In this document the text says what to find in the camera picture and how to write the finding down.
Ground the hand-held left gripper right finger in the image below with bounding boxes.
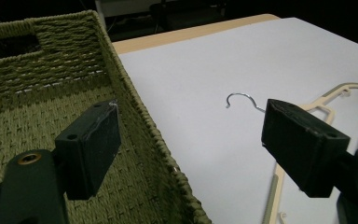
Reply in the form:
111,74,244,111
260,98,358,224

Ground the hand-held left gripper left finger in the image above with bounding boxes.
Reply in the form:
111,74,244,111
0,100,122,224

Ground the beige plastic clothes hanger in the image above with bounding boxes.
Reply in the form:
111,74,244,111
225,81,358,224

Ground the green woven basket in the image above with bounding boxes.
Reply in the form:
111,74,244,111
0,9,213,224

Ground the white table mat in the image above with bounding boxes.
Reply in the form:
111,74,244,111
117,17,358,224

